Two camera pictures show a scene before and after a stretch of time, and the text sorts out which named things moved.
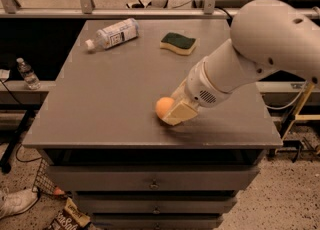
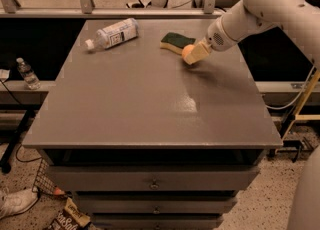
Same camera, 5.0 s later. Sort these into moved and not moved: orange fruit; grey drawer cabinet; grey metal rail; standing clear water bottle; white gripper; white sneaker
Moved: orange fruit; white gripper
Not moved: standing clear water bottle; grey drawer cabinet; white sneaker; grey metal rail
